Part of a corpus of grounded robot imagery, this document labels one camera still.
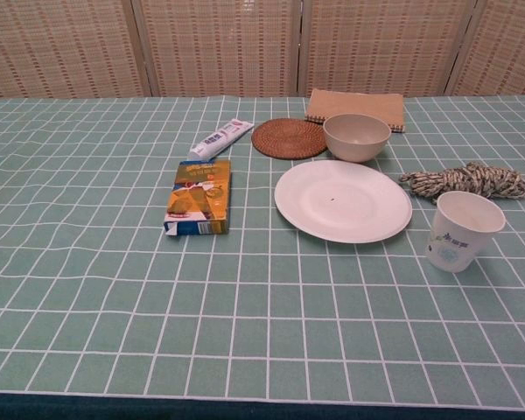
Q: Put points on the white paper plate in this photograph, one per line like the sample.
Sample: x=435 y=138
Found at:
x=341 y=210

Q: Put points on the beige plastic bowl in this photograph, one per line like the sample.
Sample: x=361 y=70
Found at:
x=356 y=148

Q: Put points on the kraft spiral notebook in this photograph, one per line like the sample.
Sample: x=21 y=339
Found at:
x=354 y=102

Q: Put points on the green grid tablecloth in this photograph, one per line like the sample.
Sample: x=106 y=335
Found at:
x=114 y=284

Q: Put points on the bamboo folding screen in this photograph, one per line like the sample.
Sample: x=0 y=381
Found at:
x=223 y=44

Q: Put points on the yellow and blue carton box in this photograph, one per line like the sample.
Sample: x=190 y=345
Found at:
x=199 y=197

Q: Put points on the brown woven round coaster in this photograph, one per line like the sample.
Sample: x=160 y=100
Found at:
x=284 y=137

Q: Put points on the white toothpaste tube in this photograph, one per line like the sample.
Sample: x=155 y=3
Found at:
x=219 y=139

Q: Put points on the white printed paper cup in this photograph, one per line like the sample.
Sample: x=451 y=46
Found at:
x=450 y=251

